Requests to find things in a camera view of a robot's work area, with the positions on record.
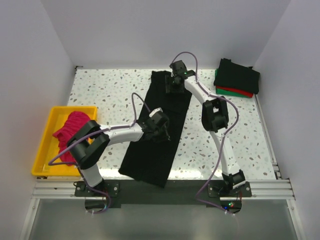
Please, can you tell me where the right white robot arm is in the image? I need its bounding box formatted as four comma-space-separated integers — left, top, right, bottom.
165, 60, 246, 197

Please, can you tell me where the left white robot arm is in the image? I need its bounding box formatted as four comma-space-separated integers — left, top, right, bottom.
67, 108, 170, 196

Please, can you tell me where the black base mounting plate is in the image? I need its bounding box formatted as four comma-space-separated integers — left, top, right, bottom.
73, 180, 253, 213

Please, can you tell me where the red pink t shirt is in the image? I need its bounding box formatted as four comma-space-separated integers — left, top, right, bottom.
52, 111, 91, 153

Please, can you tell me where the yellow plastic bin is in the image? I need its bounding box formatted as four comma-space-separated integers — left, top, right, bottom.
31, 106, 98, 177

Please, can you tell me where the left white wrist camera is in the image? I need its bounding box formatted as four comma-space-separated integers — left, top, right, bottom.
149, 107, 163, 118

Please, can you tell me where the aluminium frame rail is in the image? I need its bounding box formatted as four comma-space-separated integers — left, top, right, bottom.
32, 179, 295, 200

